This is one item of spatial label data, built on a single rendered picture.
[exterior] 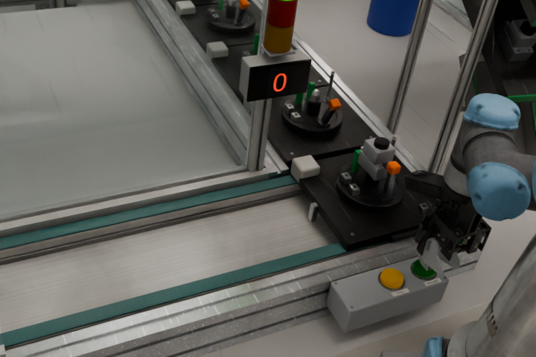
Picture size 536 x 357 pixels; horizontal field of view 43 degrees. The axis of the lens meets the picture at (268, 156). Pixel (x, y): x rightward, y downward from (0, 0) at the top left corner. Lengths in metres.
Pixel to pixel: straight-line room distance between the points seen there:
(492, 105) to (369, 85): 0.94
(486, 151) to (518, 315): 0.30
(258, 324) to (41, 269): 0.39
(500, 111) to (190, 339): 0.60
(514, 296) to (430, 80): 1.37
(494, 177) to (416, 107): 0.98
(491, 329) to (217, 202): 0.71
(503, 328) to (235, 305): 0.52
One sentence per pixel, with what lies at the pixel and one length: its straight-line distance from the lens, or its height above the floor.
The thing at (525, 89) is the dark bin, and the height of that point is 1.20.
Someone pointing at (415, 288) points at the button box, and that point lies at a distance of 1.23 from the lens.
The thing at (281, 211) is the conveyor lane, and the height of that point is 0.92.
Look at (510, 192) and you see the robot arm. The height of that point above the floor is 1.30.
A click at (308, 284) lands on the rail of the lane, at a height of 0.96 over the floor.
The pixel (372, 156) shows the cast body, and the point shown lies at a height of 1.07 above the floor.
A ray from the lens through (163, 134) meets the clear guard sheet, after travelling 1.26.
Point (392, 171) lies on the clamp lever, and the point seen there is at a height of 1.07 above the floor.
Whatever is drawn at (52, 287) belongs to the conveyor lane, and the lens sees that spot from 1.23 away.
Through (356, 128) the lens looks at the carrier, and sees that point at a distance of 1.54.
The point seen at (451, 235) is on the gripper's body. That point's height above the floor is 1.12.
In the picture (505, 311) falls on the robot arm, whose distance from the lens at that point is 0.74.
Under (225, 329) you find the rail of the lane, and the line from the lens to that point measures 1.16.
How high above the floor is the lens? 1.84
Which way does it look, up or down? 38 degrees down
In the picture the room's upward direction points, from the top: 8 degrees clockwise
